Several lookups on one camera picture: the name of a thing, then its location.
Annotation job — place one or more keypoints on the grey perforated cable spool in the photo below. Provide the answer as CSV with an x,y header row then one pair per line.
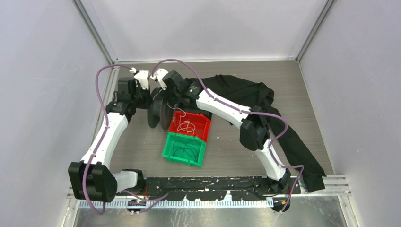
x,y
159,112

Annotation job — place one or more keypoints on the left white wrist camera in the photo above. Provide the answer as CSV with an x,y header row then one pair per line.
x,y
142,77

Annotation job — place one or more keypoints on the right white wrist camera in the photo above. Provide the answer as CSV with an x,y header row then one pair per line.
x,y
158,77

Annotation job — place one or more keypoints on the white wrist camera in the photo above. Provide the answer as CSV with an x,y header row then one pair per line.
x,y
158,77
142,77

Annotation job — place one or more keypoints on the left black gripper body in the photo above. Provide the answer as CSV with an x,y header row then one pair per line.
x,y
141,98

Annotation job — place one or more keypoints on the green plastic bin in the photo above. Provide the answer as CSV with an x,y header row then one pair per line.
x,y
184,149

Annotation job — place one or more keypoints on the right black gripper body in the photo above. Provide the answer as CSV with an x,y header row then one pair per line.
x,y
171,97

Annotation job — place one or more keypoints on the black plastic bin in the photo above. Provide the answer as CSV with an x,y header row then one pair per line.
x,y
199,111

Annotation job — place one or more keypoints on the red plastic bin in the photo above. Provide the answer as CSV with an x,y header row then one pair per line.
x,y
190,124

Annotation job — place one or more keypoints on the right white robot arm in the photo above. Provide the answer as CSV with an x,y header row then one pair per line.
x,y
252,124

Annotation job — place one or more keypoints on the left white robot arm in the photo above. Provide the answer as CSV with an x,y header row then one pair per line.
x,y
91,178

